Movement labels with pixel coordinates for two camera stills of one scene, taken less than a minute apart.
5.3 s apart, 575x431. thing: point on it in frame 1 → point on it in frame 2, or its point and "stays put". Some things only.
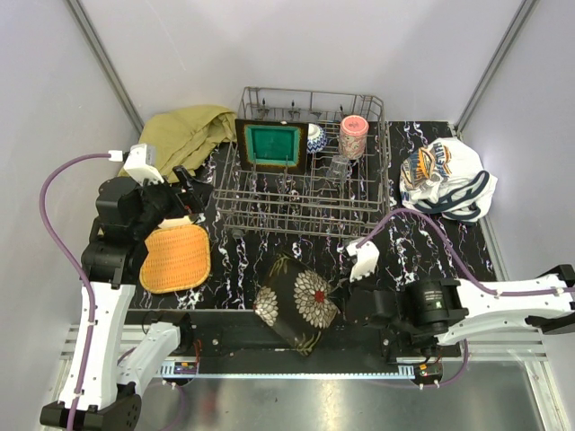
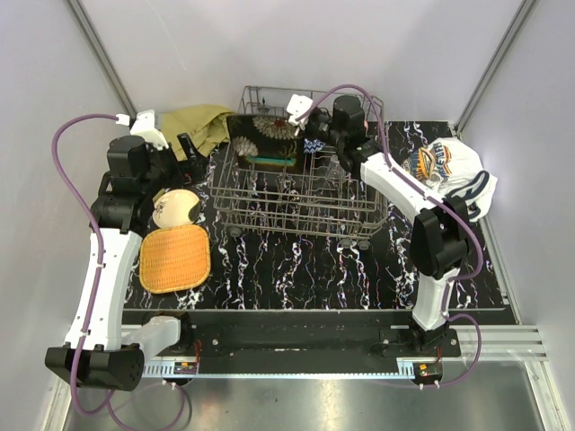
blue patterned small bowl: x=316 y=139 stays put
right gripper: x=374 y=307 → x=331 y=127
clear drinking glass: x=339 y=169 stays put
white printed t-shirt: x=446 y=178 stays put
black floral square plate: x=296 y=303 → x=265 y=143
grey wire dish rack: x=305 y=163 stays put
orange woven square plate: x=178 y=255 stays put
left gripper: x=201 y=190 → x=195 y=165
